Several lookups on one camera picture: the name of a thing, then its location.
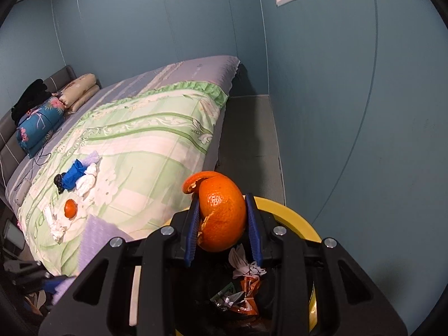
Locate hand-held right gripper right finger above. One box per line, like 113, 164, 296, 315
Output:
244, 192, 408, 336

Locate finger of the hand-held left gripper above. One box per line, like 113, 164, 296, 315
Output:
10, 261, 76, 295

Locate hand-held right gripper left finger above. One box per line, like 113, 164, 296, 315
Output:
38, 196, 204, 336

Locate yellow round bin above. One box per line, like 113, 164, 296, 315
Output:
129, 196, 323, 336

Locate small orange snack wrapper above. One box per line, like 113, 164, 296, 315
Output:
241, 275, 261, 296

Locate white tissue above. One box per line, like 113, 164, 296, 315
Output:
43, 206, 67, 244
75, 164, 99, 197

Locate small black plastic bag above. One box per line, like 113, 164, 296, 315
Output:
53, 173, 69, 197

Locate blue plastic bag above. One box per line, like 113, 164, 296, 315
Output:
62, 159, 86, 191

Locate pale green small bin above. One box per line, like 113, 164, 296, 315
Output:
3, 219, 25, 253

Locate grey power strip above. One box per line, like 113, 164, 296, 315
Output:
13, 181, 31, 206

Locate grey bed headboard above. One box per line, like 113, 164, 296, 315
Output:
0, 65, 78, 186

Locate blue floral folded quilt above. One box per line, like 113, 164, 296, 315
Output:
17, 97, 65, 159

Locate bed with striped sheet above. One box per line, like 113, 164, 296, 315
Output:
0, 55, 242, 277

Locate beige pillows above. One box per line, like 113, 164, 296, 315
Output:
52, 73, 100, 114

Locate black clothes pile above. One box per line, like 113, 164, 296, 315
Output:
10, 79, 53, 127

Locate black cable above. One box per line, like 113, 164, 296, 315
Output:
21, 133, 60, 183

